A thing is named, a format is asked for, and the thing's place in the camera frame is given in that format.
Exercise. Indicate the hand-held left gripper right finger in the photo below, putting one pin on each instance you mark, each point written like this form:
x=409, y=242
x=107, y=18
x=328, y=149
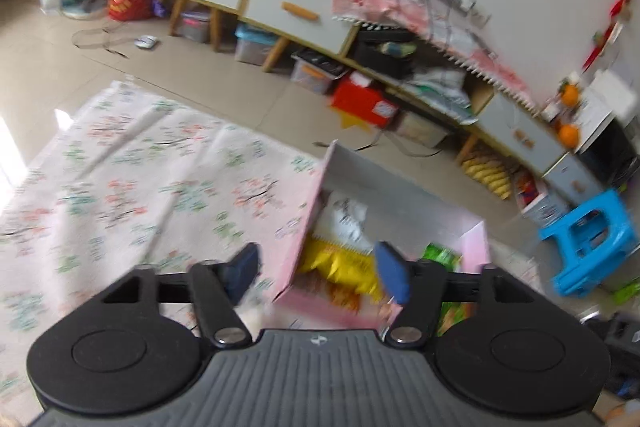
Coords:
x=392, y=272

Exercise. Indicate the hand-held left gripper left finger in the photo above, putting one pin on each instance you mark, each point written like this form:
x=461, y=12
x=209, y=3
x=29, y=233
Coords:
x=245, y=269

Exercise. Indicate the green snack bag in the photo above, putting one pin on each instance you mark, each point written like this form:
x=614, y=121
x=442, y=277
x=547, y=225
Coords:
x=440, y=257

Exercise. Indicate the yellow snack packet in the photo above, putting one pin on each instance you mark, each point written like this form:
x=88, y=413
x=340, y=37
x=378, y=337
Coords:
x=340, y=264

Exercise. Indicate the white printed snack packet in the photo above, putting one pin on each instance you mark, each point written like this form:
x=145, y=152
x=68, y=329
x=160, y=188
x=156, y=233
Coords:
x=345, y=222

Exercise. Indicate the pink cardboard box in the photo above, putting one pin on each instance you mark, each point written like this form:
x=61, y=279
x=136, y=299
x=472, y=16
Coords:
x=310, y=207

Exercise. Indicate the yellow egg tray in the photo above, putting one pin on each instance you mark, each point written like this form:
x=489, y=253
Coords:
x=490, y=172

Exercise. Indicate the yellow star floor sticker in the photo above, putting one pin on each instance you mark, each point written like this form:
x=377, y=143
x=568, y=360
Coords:
x=357, y=121

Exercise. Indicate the floral printed mat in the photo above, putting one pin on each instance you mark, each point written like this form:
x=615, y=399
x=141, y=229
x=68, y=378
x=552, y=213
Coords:
x=125, y=167

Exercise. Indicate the white carton with blue print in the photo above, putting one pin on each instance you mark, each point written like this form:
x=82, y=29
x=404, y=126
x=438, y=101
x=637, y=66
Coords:
x=542, y=197

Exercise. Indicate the red cardboard box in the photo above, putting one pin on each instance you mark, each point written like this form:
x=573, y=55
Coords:
x=362, y=102

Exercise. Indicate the stack of papers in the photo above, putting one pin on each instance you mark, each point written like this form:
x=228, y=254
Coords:
x=440, y=94

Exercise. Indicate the blue plastic stool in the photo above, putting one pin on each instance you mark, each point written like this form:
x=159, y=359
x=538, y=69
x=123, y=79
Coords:
x=585, y=242

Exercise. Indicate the black storage box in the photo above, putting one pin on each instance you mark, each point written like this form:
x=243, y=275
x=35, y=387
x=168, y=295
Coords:
x=385, y=52

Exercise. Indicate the orange fruit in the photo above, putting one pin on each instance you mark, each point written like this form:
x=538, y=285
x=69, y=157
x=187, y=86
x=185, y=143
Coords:
x=570, y=96
x=568, y=135

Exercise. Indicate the blue lidded storage box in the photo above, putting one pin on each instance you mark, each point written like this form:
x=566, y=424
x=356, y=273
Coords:
x=255, y=47

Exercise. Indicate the dark grey box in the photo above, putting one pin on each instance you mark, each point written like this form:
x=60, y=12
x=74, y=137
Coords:
x=620, y=352

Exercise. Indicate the small clear storage box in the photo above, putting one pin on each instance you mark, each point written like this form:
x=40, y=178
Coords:
x=195, y=27

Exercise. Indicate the white floor device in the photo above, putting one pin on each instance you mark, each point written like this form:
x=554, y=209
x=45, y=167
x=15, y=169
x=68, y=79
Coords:
x=147, y=42

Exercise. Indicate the white microwave oven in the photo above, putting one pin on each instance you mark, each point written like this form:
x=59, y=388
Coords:
x=610, y=152

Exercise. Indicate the pink printed cloth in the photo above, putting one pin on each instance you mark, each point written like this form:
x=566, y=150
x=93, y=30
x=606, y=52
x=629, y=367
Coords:
x=395, y=7

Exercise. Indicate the white foam box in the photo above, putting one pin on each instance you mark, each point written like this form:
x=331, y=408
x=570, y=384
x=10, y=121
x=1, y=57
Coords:
x=610, y=94

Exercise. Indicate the grey blue sneaker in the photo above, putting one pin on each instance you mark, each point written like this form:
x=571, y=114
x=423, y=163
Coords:
x=85, y=4

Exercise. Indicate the red wall decoration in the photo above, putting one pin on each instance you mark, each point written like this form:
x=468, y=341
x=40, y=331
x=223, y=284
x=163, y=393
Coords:
x=612, y=22

